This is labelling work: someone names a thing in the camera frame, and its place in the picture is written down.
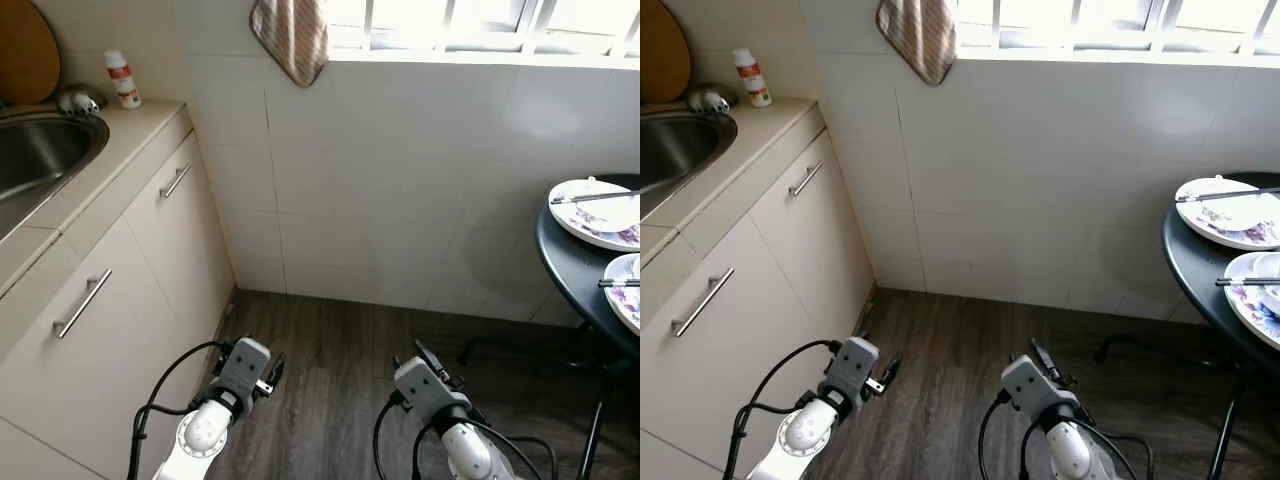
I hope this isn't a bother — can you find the white floral plate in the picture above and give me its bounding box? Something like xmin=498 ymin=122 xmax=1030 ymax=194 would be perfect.
xmin=1175 ymin=176 xmax=1280 ymax=251
xmin=603 ymin=253 xmax=640 ymax=333
xmin=548 ymin=178 xmax=640 ymax=252
xmin=1224 ymin=251 xmax=1280 ymax=351

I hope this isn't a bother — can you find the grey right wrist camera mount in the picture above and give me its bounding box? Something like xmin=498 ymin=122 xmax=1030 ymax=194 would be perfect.
xmin=1000 ymin=355 xmax=1079 ymax=426
xmin=393 ymin=356 xmax=471 ymax=426

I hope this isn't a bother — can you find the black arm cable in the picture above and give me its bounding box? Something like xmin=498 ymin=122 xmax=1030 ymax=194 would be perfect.
xmin=722 ymin=340 xmax=841 ymax=480
xmin=128 ymin=342 xmax=236 ymax=480
xmin=373 ymin=395 xmax=556 ymax=480
xmin=978 ymin=392 xmax=1156 ymax=480

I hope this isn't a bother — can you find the small white bowl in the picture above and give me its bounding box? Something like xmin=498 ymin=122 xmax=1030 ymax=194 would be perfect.
xmin=1254 ymin=252 xmax=1280 ymax=316

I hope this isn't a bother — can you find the white bottle with red label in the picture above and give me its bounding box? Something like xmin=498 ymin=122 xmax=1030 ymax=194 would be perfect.
xmin=104 ymin=50 xmax=142 ymax=110
xmin=733 ymin=48 xmax=773 ymax=109

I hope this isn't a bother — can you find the white window frame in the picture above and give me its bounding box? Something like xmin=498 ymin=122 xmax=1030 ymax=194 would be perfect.
xmin=950 ymin=0 xmax=1280 ymax=69
xmin=322 ymin=0 xmax=640 ymax=69

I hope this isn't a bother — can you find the stainless steel double sink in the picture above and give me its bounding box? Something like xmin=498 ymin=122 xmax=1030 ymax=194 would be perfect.
xmin=0 ymin=108 xmax=111 ymax=241
xmin=640 ymin=108 xmax=739 ymax=221

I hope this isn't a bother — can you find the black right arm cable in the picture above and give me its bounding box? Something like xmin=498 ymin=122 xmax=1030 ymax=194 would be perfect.
xmin=373 ymin=395 xmax=556 ymax=480
xmin=978 ymin=392 xmax=1156 ymax=480

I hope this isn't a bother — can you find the black round table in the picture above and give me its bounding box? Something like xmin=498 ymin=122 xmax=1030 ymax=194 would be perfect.
xmin=1093 ymin=172 xmax=1280 ymax=480
xmin=457 ymin=174 xmax=640 ymax=480

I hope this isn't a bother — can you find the brown checkered cloth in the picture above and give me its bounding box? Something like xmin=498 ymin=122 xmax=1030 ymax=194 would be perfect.
xmin=876 ymin=0 xmax=959 ymax=87
xmin=249 ymin=0 xmax=331 ymax=89

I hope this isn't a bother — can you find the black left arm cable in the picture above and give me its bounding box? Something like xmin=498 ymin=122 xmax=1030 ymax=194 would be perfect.
xmin=128 ymin=342 xmax=236 ymax=480
xmin=722 ymin=340 xmax=841 ymax=480

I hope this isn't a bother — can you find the brown wooden cutting board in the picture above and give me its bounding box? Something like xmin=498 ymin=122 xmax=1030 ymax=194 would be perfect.
xmin=640 ymin=0 xmax=693 ymax=105
xmin=0 ymin=0 xmax=62 ymax=107

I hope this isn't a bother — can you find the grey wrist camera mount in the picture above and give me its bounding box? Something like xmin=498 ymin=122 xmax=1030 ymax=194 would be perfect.
xmin=1000 ymin=355 xmax=1079 ymax=426
xmin=822 ymin=337 xmax=881 ymax=401
xmin=208 ymin=338 xmax=273 ymax=406
xmin=393 ymin=356 xmax=471 ymax=426

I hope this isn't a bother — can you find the small chrome tap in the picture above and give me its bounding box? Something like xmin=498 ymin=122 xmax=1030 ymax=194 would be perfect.
xmin=686 ymin=86 xmax=739 ymax=115
xmin=56 ymin=86 xmax=107 ymax=117

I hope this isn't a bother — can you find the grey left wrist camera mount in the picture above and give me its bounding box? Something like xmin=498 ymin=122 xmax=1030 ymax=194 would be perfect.
xmin=208 ymin=338 xmax=273 ymax=406
xmin=822 ymin=337 xmax=881 ymax=401

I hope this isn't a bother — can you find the silver cabinet bar handle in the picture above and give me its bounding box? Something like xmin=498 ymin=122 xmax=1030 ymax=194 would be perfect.
xmin=52 ymin=267 xmax=114 ymax=341
xmin=788 ymin=162 xmax=824 ymax=198
xmin=672 ymin=266 xmax=736 ymax=339
xmin=159 ymin=162 xmax=194 ymax=200

